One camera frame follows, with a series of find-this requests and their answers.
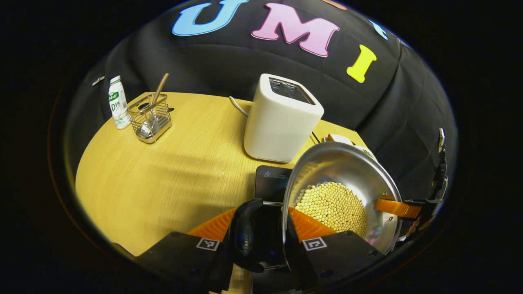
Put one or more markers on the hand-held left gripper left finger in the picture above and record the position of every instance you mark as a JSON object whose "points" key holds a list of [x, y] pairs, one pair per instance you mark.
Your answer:
{"points": [[179, 257]]}

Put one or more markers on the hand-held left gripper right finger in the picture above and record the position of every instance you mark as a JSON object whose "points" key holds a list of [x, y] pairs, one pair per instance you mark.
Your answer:
{"points": [[296, 253]]}

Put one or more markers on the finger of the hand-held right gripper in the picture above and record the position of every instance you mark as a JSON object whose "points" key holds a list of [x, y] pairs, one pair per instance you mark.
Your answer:
{"points": [[396, 207]]}

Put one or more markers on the stainless steel pot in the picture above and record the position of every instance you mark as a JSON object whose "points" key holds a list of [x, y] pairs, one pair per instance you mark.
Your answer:
{"points": [[339, 167]]}

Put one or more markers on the black induction cooktop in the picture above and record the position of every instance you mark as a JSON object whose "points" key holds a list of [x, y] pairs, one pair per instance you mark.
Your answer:
{"points": [[271, 181]]}

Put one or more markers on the pile of soybeans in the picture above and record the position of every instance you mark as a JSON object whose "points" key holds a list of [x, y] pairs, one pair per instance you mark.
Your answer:
{"points": [[331, 204]]}

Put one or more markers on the sandwich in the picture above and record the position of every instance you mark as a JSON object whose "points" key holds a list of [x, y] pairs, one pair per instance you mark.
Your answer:
{"points": [[339, 139]]}

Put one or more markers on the white toaster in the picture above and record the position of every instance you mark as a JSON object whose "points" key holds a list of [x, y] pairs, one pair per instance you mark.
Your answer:
{"points": [[278, 126]]}

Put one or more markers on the white plastic drink bottle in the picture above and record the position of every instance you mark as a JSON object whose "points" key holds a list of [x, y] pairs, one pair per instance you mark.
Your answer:
{"points": [[116, 106]]}

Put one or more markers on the black backdrop cloth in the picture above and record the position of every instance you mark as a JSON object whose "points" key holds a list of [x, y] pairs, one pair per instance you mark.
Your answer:
{"points": [[204, 69]]}

